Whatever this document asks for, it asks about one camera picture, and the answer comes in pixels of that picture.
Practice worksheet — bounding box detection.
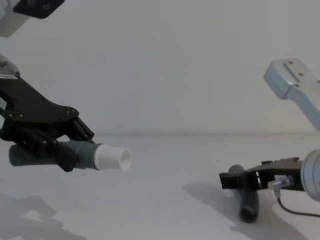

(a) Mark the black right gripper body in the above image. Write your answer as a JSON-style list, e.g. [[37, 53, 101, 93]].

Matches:
[[256, 156, 309, 193]]

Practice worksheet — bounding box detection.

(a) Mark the white curtain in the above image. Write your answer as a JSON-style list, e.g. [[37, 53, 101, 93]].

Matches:
[[0, 0, 320, 138]]

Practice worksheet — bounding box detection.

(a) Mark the grey pipe with white end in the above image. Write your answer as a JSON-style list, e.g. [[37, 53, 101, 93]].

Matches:
[[8, 139, 133, 174]]

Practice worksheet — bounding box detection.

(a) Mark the dark grey tube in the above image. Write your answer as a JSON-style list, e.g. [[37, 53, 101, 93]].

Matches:
[[227, 163, 260, 224]]

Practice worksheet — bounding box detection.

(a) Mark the thin dark cable with plug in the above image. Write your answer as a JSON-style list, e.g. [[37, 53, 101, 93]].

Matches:
[[268, 174, 320, 218]]

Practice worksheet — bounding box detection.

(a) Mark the white table cloth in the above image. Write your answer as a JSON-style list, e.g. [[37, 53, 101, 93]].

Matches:
[[0, 132, 320, 240]]

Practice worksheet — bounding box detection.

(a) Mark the right robot arm with camera bracket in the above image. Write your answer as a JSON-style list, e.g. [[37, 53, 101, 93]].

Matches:
[[263, 57, 320, 201]]

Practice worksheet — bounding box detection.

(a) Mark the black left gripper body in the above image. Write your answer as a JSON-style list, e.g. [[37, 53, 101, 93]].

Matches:
[[0, 72, 81, 141]]

